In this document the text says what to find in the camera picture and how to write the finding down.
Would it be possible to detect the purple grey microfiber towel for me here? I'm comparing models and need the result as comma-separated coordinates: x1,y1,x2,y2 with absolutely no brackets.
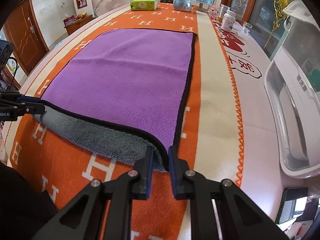
35,29,196,172

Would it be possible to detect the black smartphone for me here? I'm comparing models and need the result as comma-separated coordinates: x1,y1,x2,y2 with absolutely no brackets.
275,187,309,225

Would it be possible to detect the brown wooden door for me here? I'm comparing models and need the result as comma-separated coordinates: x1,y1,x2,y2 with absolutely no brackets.
3,0,49,75

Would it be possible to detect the white printed tablecloth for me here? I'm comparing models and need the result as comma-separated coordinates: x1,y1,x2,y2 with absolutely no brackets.
196,7,308,240

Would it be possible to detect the brown wooden tv cabinet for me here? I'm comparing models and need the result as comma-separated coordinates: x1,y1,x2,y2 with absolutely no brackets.
65,15,94,36

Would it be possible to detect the white countertop appliance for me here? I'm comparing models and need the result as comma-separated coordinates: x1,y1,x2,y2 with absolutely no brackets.
264,20,319,179

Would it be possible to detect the green tissue box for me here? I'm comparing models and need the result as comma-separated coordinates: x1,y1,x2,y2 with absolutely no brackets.
130,0,159,11

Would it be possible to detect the small clear glass cup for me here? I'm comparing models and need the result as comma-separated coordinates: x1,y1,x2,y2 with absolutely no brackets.
242,22,253,35

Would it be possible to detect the white pill bottle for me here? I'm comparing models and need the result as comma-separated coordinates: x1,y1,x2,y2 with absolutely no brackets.
221,10,236,32

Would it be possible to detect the pink pig figurine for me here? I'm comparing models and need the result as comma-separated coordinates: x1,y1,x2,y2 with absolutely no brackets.
207,5,220,20

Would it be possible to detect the clear glass jar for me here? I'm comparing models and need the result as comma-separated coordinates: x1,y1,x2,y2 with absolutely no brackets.
217,4,230,23

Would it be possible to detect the white cloth cover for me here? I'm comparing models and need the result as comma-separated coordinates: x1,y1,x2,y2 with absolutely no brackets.
283,0,313,24

